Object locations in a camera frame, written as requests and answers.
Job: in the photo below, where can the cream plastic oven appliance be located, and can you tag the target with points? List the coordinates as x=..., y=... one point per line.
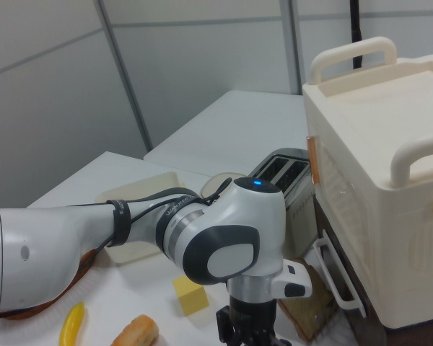
x=375, y=162

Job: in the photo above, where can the brown toast slice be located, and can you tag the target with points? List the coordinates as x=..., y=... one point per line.
x=303, y=310

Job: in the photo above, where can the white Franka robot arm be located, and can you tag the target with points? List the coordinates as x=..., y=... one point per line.
x=238, y=223

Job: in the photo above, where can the toasted bread roll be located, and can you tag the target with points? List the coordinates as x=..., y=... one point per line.
x=137, y=331

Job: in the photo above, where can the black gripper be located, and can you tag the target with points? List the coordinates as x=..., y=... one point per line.
x=252, y=317

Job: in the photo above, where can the brown wicker basket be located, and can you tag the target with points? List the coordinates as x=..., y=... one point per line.
x=83, y=265

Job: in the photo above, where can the copper appliance latch strip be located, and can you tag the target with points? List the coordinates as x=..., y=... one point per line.
x=312, y=158

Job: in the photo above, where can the white open plastic box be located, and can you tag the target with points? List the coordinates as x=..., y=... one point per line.
x=140, y=185

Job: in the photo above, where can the silver two-slot toaster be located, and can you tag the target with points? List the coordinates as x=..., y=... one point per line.
x=296, y=212

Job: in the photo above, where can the yellow banana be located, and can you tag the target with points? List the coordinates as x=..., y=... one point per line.
x=72, y=324

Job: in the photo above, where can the yellow cube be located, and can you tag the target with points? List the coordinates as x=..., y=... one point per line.
x=189, y=295

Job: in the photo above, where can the black vertical pole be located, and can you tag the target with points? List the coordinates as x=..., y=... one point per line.
x=356, y=32

